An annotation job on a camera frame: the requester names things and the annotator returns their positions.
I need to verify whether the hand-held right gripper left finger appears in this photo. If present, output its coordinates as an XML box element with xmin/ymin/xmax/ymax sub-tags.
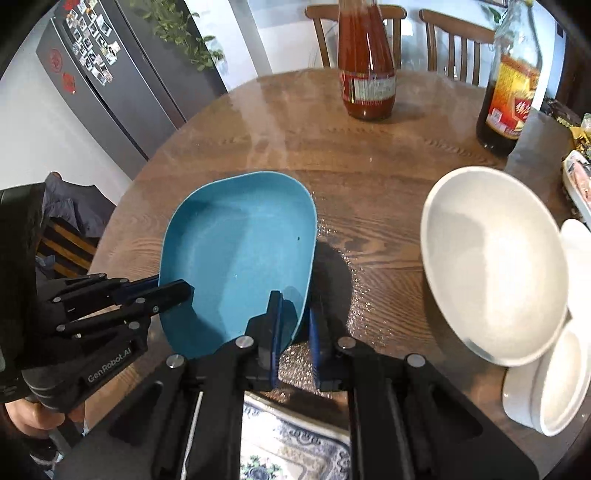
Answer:
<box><xmin>55</xmin><ymin>291</ymin><xmax>284</xmax><ymax>480</ymax></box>

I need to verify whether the person's left hand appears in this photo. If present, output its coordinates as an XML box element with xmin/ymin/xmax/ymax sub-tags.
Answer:
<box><xmin>9</xmin><ymin>400</ymin><xmax>86</xmax><ymax>438</ymax></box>

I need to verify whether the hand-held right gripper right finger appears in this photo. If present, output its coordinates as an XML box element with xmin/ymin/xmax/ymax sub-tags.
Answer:
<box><xmin>308</xmin><ymin>300</ymin><xmax>541</xmax><ymax>480</ymax></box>

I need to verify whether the blue plate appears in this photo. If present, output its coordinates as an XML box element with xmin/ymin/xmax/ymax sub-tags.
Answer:
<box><xmin>158</xmin><ymin>171</ymin><xmax>318</xmax><ymax>361</ymax></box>

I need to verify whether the cluster of fridge photo magnets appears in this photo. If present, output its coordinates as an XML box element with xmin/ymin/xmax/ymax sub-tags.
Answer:
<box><xmin>60</xmin><ymin>0</ymin><xmax>122</xmax><ymax>86</ymax></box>

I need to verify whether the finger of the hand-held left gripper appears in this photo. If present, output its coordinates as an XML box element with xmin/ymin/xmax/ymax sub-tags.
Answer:
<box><xmin>55</xmin><ymin>281</ymin><xmax>194</xmax><ymax>339</ymax></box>
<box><xmin>44</xmin><ymin>273</ymin><xmax>160</xmax><ymax>308</ymax></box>

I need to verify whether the small white bowl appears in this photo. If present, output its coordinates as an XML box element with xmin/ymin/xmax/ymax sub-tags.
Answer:
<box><xmin>502</xmin><ymin>318</ymin><xmax>591</xmax><ymax>437</ymax></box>

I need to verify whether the grey refrigerator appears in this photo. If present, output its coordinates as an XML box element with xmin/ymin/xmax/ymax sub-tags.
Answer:
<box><xmin>36</xmin><ymin>0</ymin><xmax>229</xmax><ymax>181</ymax></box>

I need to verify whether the medium white bowl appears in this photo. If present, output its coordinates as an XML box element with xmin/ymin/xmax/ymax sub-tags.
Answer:
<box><xmin>560</xmin><ymin>219</ymin><xmax>591</xmax><ymax>324</ymax></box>

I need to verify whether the dark vinegar bottle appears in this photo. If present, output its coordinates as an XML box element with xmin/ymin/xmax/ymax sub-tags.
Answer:
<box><xmin>475</xmin><ymin>0</ymin><xmax>543</xmax><ymax>158</ymax></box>

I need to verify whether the red sauce bottle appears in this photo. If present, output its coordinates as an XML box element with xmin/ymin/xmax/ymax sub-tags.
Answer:
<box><xmin>337</xmin><ymin>0</ymin><xmax>398</xmax><ymax>122</ymax></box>

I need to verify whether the green trailing plant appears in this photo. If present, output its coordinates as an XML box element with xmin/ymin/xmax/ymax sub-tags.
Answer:
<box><xmin>131</xmin><ymin>0</ymin><xmax>227</xmax><ymax>72</ymax></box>

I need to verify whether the white rectangular tray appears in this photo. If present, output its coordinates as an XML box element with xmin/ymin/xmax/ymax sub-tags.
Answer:
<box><xmin>561</xmin><ymin>150</ymin><xmax>591</xmax><ymax>227</ymax></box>

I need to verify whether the wooden chair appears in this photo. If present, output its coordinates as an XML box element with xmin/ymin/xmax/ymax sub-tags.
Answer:
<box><xmin>419</xmin><ymin>9</ymin><xmax>496</xmax><ymax>86</ymax></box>
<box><xmin>305</xmin><ymin>4</ymin><xmax>408</xmax><ymax>70</ymax></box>
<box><xmin>34</xmin><ymin>171</ymin><xmax>100</xmax><ymax>280</ymax></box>

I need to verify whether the dark cloth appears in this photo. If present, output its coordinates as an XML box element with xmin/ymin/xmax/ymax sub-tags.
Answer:
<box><xmin>44</xmin><ymin>173</ymin><xmax>116</xmax><ymax>238</ymax></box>

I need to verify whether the yellow snack packet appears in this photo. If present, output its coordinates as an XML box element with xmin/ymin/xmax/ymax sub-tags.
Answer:
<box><xmin>541</xmin><ymin>97</ymin><xmax>591</xmax><ymax>151</ymax></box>

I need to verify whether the patterned rug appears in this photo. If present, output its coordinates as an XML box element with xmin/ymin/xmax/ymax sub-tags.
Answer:
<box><xmin>240</xmin><ymin>392</ymin><xmax>352</xmax><ymax>480</ymax></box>

